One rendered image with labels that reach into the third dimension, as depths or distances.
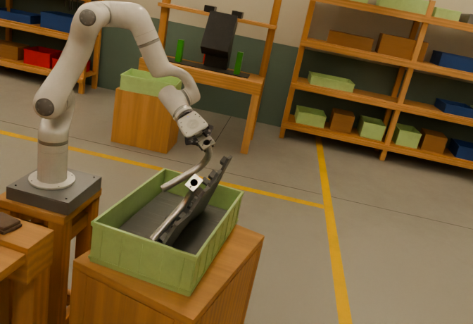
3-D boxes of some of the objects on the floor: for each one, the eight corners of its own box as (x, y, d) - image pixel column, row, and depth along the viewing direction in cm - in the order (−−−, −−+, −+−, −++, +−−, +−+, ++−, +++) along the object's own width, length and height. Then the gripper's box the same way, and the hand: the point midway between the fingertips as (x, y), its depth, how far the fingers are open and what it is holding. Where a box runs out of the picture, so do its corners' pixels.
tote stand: (153, 321, 246) (171, 197, 220) (234, 363, 229) (265, 235, 203) (62, 413, 186) (72, 259, 160) (163, 480, 169) (193, 319, 143)
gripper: (203, 111, 181) (227, 141, 173) (169, 131, 177) (192, 163, 169) (200, 101, 174) (226, 132, 166) (165, 121, 170) (189, 154, 162)
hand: (206, 144), depth 169 cm, fingers closed on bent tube, 3 cm apart
